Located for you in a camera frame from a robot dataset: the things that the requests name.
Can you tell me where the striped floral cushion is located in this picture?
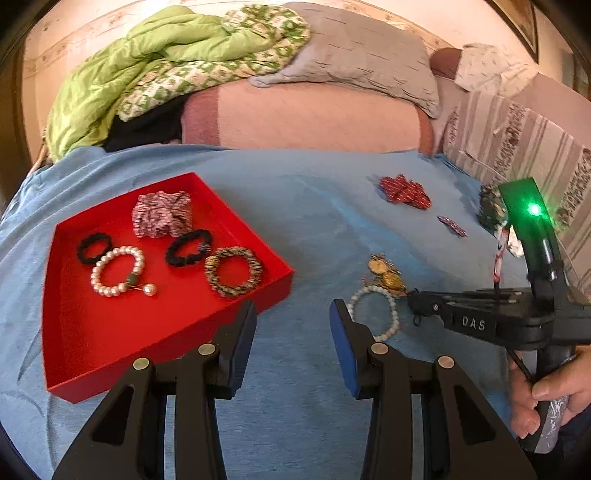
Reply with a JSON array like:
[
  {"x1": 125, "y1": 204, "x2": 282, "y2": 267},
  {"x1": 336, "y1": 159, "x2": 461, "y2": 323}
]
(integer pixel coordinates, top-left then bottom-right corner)
[{"x1": 443, "y1": 90, "x2": 591, "y2": 296}]

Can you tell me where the framed picture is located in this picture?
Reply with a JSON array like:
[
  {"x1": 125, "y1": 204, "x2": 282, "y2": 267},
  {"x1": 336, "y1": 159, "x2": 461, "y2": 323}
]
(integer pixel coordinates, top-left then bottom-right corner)
[{"x1": 489, "y1": 0, "x2": 541, "y2": 63}]

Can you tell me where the grey black scrunchie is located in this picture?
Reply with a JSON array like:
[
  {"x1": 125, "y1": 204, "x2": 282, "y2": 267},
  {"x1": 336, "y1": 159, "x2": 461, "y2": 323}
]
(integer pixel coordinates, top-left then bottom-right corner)
[{"x1": 477, "y1": 184, "x2": 509, "y2": 234}]

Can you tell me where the red box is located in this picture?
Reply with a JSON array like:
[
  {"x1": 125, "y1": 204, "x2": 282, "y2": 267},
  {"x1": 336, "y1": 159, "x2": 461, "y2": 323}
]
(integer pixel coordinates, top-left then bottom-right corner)
[{"x1": 41, "y1": 172, "x2": 295, "y2": 404}]

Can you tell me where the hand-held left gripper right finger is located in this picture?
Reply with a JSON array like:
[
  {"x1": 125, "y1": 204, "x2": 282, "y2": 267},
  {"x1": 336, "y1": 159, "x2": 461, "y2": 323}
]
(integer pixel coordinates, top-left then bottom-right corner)
[{"x1": 329, "y1": 298, "x2": 539, "y2": 480}]

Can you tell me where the black cloth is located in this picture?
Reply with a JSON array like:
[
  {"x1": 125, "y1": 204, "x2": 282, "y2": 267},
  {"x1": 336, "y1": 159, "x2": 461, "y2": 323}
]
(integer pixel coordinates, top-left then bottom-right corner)
[{"x1": 104, "y1": 95, "x2": 190, "y2": 152}]

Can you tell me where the person's right hand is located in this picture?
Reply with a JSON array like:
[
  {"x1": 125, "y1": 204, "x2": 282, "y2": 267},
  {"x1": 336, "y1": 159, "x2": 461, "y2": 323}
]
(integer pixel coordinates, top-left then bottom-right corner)
[{"x1": 508, "y1": 354, "x2": 591, "y2": 440}]

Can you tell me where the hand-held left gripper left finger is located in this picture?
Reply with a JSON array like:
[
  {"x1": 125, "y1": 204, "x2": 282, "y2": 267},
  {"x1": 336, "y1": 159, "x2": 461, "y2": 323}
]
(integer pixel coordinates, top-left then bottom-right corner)
[{"x1": 52, "y1": 300, "x2": 258, "y2": 480}]

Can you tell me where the red white cord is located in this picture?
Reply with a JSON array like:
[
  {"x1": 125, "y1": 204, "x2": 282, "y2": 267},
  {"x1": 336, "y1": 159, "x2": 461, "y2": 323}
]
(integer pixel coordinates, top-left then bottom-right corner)
[{"x1": 492, "y1": 226, "x2": 511, "y2": 283}]

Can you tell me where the red white checked scrunchie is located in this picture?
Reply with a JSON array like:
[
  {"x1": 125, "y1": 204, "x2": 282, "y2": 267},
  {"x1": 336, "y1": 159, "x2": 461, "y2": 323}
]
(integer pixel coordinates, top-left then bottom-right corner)
[{"x1": 131, "y1": 191, "x2": 193, "y2": 239}]

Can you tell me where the mauve cushion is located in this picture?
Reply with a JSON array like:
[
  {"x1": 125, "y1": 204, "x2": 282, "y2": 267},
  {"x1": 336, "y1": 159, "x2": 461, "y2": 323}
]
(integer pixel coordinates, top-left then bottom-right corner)
[{"x1": 531, "y1": 74, "x2": 591, "y2": 153}]

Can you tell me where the pink blanket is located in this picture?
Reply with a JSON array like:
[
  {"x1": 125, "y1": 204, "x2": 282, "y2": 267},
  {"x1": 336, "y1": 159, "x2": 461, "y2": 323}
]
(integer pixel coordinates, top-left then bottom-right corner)
[{"x1": 180, "y1": 80, "x2": 435, "y2": 155}]

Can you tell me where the green quilt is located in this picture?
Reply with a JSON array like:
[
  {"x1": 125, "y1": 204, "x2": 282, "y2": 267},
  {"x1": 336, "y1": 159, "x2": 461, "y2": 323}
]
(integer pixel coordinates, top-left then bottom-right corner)
[{"x1": 46, "y1": 4, "x2": 311, "y2": 160}]

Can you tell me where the grey pillow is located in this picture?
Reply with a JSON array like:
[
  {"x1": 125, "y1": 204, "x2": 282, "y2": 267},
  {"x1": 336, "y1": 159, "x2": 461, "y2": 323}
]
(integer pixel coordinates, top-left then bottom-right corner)
[{"x1": 249, "y1": 2, "x2": 441, "y2": 118}]

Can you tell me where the white patterned pillow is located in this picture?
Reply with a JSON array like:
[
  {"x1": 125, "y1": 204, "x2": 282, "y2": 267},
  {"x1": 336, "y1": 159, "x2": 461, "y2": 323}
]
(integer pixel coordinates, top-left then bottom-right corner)
[{"x1": 455, "y1": 43, "x2": 532, "y2": 97}]

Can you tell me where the gold coin bracelet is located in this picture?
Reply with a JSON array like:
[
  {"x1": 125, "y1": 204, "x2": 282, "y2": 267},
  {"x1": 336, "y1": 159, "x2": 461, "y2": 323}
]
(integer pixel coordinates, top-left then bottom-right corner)
[{"x1": 367, "y1": 255, "x2": 409, "y2": 296}]

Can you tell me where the white bead bracelet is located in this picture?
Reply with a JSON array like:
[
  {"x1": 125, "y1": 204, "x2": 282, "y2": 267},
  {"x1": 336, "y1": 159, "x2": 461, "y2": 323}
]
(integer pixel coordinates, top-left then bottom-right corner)
[{"x1": 348, "y1": 285, "x2": 402, "y2": 341}]

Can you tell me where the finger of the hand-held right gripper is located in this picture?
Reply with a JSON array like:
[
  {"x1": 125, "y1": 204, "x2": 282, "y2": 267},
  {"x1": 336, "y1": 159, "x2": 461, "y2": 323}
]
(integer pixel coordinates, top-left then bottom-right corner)
[{"x1": 406, "y1": 287, "x2": 532, "y2": 344}]

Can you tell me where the pearl bracelet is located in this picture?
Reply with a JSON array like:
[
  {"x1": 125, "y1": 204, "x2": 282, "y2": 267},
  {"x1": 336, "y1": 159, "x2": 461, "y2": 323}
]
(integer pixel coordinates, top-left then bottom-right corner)
[{"x1": 90, "y1": 247, "x2": 158, "y2": 298}]

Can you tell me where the leopard print scrunchie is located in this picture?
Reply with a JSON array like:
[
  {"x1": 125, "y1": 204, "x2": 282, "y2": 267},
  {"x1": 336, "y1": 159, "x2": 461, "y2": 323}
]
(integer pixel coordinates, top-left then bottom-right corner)
[{"x1": 204, "y1": 247, "x2": 264, "y2": 298}]

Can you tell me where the red dotted scrunchie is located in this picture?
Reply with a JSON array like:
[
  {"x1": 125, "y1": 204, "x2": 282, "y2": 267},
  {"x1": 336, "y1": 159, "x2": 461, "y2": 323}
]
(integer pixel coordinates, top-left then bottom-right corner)
[{"x1": 379, "y1": 174, "x2": 431, "y2": 210}]

